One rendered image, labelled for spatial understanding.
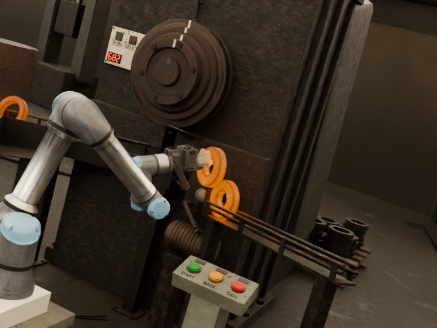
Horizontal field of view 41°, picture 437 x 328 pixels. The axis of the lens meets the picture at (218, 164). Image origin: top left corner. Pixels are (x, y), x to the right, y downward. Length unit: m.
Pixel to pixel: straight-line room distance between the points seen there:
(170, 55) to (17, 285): 1.16
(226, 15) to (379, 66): 5.96
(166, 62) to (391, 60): 6.23
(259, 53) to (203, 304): 1.24
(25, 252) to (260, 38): 1.37
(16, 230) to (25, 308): 0.25
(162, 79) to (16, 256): 1.03
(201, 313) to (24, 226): 0.59
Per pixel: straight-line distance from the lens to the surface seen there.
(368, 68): 8.54
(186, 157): 2.13
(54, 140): 1.94
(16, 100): 3.20
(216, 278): 1.76
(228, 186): 2.27
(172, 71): 2.50
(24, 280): 1.91
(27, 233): 1.85
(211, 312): 1.77
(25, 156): 2.66
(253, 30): 2.63
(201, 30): 2.56
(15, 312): 1.89
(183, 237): 2.42
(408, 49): 8.50
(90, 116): 1.83
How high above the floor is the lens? 1.21
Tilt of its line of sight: 10 degrees down
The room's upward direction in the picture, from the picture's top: 16 degrees clockwise
